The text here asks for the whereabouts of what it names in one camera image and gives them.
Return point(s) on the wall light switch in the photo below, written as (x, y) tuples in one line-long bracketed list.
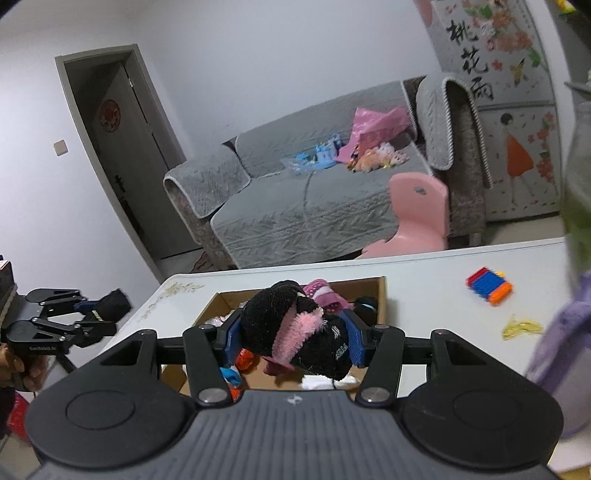
[(60, 147)]

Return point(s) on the blue toy castle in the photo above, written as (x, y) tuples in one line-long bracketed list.
[(323, 154)]

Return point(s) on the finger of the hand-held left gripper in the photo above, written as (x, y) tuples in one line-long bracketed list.
[(81, 308), (92, 330)]

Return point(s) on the black sock with blue stripe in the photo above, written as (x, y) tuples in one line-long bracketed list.
[(367, 310)]

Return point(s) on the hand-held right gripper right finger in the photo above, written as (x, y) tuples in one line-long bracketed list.
[(355, 344)]

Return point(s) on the pink plastic bag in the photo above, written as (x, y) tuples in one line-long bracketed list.
[(374, 127)]

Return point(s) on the light purple bag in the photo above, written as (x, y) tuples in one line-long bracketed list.
[(563, 341)]

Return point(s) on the red round door decoration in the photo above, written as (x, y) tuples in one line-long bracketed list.
[(109, 115)]

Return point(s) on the grey door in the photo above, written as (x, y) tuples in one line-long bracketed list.
[(134, 161)]

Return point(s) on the orange red item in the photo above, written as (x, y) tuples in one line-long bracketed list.
[(245, 360)]

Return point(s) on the white desktop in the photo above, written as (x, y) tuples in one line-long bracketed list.
[(438, 323)]

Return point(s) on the pink white plush toy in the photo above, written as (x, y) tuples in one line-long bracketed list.
[(390, 154)]

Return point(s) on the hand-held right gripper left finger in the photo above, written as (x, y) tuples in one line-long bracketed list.
[(232, 341)]

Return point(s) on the white cloth item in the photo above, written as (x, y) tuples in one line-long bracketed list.
[(323, 382)]

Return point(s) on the grey covered sofa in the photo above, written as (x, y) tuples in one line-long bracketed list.
[(300, 207)]

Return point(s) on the multicoloured building block toy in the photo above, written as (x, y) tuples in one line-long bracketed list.
[(489, 286)]

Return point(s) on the cardboard box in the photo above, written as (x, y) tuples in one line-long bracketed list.
[(221, 300)]

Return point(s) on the black sock with pink band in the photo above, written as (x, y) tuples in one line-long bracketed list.
[(268, 318)]

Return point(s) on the fridge with flower stickers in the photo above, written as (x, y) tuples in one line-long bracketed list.
[(531, 55)]

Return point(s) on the yellow transparent plastic item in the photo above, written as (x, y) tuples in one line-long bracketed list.
[(521, 328)]

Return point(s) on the person's left hand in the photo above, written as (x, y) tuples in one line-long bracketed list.
[(37, 374)]

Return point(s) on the pink plastic chair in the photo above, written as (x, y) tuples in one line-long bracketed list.
[(415, 217)]

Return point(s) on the red bag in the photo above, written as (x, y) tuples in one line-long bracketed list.
[(21, 415)]

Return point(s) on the orange plush toy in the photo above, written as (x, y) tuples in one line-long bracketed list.
[(364, 161)]

